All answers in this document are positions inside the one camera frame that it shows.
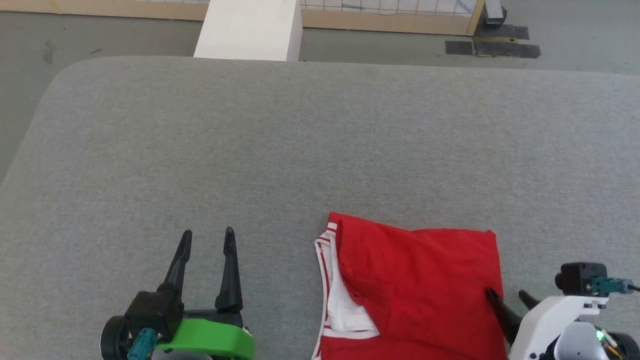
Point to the small black floor tape patch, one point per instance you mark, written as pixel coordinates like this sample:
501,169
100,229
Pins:
459,47

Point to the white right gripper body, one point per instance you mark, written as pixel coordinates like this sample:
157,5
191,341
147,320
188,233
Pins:
545,325

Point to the large black floor tape patch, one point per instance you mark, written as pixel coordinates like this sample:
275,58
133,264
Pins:
505,46

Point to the grey fabric sofa seat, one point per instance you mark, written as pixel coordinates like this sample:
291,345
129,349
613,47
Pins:
300,150

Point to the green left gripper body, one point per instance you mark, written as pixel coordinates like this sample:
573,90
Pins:
210,337

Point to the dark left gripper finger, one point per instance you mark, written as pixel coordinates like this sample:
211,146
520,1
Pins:
177,265
230,275

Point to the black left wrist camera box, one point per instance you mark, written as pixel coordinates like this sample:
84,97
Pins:
152,310

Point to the white rectangular box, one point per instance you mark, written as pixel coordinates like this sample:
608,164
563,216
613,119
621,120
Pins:
250,30

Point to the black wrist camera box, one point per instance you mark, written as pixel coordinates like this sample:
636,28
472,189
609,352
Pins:
152,310
577,277

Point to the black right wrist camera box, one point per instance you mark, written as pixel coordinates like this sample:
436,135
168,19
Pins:
577,277

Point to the lemon print partition wooden frame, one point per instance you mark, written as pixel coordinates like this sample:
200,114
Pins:
390,20

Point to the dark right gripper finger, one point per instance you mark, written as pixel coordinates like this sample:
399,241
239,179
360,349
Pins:
502,312
529,300

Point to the red and white sports garment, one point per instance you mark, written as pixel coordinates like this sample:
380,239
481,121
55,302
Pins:
425,290

